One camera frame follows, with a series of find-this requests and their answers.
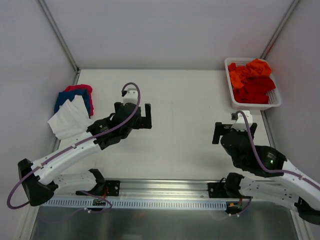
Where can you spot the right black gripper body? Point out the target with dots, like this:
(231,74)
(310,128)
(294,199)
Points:
(225,128)

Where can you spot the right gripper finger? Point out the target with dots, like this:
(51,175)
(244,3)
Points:
(253,128)
(220,130)

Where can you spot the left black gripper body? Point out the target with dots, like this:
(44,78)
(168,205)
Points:
(141,118)

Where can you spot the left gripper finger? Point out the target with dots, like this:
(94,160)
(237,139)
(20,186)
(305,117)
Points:
(119,108)
(146,121)

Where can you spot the red t shirt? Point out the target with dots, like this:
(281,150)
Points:
(254,91)

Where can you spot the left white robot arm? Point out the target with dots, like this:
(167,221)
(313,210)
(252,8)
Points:
(42,179)

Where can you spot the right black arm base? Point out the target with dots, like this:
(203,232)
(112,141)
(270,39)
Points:
(228,187)

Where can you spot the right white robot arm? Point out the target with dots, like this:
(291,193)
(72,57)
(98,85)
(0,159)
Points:
(294,190)

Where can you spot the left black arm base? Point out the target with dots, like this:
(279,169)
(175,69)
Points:
(103,187)

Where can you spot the pink folded t shirt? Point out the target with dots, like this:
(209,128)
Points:
(85,91)

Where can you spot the white folded t shirt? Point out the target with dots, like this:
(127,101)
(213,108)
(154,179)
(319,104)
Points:
(71,119)

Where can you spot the orange t shirt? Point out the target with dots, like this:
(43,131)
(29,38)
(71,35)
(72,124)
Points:
(240,75)

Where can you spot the blue folded t shirt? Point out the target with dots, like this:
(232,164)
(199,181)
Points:
(61,98)

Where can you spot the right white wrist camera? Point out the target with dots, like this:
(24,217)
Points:
(240,124)

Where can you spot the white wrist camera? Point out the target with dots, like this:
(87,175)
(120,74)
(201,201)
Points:
(240,124)
(130,96)

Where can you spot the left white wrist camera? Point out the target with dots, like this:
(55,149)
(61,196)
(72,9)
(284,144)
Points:
(130,96)

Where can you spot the aluminium mounting rail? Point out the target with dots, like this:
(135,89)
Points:
(156,189)

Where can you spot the white slotted cable duct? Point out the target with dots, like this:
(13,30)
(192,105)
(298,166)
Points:
(153,204)

